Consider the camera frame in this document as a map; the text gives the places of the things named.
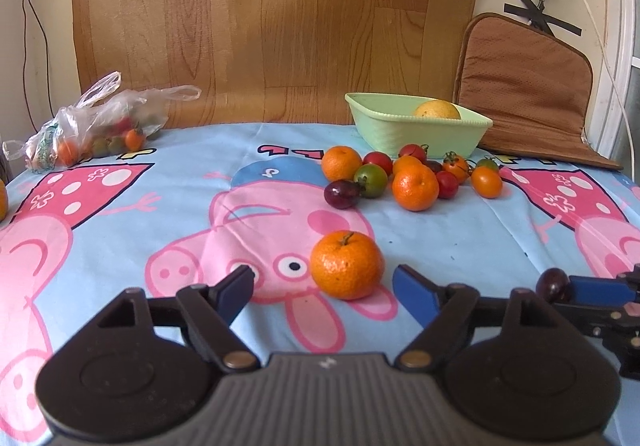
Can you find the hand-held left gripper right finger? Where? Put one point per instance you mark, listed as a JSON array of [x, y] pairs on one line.
[[414, 290]]

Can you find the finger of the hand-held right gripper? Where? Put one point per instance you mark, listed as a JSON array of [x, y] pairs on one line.
[[597, 289], [595, 318]]

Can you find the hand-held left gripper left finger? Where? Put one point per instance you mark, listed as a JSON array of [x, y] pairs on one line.
[[238, 289]]

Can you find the purple cherry tomato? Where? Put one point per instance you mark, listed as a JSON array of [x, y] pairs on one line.
[[433, 167], [552, 285], [341, 195]]

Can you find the mandarin orange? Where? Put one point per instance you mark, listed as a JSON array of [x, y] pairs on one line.
[[415, 188], [341, 163], [2, 200], [346, 265]]

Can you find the light green plastic basket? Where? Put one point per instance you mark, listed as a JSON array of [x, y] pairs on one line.
[[400, 132]]

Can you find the green cherry tomato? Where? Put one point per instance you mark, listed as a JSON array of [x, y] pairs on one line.
[[117, 145], [101, 147], [488, 163], [372, 181]]

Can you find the printed cartoon blanket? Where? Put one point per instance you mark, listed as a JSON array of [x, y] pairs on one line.
[[125, 236]]

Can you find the orange cherry tomato with stem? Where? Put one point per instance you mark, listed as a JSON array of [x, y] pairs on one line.
[[456, 168]]

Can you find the red cherry tomato with stem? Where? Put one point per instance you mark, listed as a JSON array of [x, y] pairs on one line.
[[412, 151]]

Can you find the yellow round fruit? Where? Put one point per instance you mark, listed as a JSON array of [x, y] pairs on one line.
[[436, 110]]

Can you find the brown seat cushion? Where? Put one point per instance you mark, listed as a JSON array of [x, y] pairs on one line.
[[525, 86]]

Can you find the clear plastic bag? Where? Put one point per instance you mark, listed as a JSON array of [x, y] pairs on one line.
[[90, 118]]

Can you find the wood-pattern vinyl sheet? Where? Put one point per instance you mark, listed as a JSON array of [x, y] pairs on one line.
[[250, 26]]

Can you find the black tape strip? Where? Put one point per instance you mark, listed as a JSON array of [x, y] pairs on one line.
[[560, 23], [527, 1]]

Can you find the white door frame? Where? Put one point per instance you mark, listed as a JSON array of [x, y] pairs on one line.
[[617, 26]]

